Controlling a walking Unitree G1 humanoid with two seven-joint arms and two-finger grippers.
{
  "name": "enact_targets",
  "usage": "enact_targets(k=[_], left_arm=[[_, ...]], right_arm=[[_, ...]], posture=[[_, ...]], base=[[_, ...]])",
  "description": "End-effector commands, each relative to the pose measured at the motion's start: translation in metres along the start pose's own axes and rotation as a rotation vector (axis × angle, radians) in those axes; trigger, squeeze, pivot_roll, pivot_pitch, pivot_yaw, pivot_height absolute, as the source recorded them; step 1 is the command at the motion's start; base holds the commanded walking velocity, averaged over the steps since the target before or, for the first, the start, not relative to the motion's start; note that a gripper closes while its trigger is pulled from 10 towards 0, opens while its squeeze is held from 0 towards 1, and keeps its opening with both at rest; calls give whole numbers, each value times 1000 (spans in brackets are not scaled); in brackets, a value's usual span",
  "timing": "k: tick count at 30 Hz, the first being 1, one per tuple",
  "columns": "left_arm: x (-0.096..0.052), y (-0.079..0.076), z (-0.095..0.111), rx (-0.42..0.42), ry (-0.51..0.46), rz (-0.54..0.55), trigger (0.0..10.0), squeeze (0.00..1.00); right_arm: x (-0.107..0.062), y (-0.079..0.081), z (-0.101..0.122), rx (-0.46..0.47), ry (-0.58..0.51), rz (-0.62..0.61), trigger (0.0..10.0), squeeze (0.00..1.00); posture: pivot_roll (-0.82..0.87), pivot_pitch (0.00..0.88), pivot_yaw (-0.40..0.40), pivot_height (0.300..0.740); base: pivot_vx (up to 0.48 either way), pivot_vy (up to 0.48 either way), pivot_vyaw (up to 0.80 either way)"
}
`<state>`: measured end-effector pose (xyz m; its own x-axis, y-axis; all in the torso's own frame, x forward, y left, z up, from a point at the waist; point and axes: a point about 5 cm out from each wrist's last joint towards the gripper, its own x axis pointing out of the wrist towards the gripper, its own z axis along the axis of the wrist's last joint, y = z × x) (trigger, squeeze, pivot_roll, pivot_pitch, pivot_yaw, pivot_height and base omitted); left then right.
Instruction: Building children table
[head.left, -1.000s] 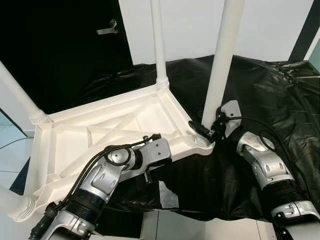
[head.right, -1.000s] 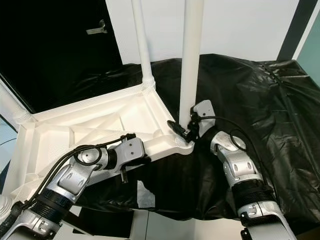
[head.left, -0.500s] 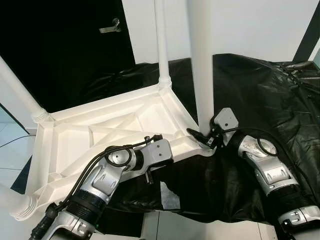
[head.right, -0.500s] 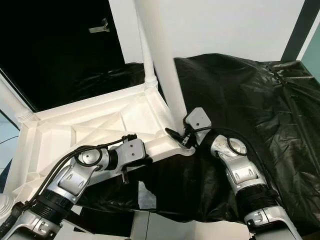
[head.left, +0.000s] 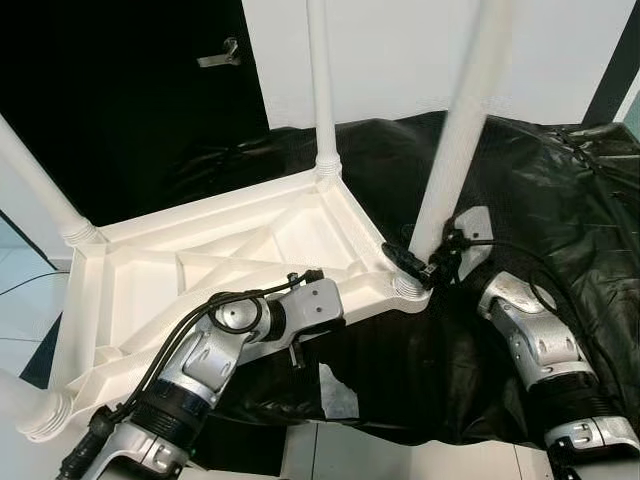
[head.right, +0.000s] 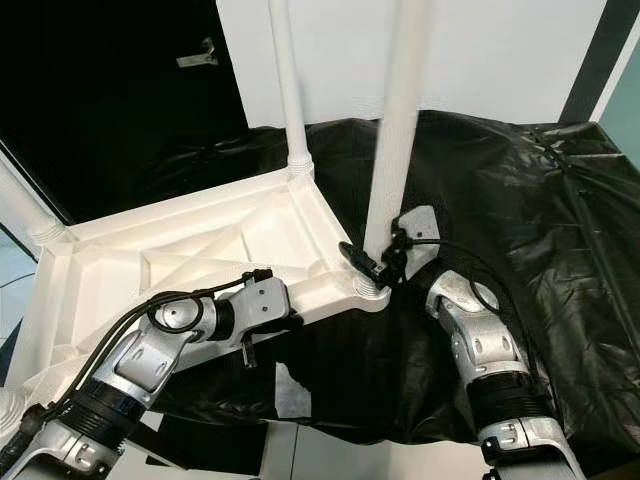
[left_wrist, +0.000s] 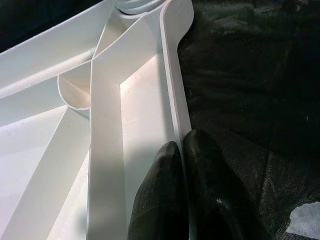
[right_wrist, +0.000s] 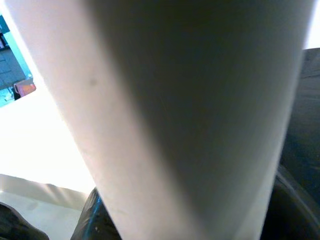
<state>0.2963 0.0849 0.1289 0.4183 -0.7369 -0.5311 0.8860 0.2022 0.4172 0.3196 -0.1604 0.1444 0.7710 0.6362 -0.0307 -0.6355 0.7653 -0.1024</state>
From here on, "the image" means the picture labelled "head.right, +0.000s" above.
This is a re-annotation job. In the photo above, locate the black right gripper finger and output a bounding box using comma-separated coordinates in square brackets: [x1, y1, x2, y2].
[338, 240, 386, 283]

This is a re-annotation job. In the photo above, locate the black plastic cover sheet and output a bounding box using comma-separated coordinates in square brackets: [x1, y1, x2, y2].
[150, 108, 640, 471]

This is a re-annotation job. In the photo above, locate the teal glass panel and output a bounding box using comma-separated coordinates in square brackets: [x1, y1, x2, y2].
[600, 75, 640, 161]

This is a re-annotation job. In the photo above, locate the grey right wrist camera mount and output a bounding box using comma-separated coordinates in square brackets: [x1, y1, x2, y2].
[398, 205, 441, 276]

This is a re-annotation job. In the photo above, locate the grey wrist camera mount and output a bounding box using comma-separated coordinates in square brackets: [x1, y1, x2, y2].
[235, 277, 293, 336]
[398, 205, 441, 276]

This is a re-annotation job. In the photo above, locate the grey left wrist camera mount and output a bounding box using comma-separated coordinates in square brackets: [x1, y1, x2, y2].
[235, 277, 293, 336]

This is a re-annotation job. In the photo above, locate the silver door handle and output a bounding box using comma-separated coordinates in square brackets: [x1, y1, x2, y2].
[176, 38, 221, 69]

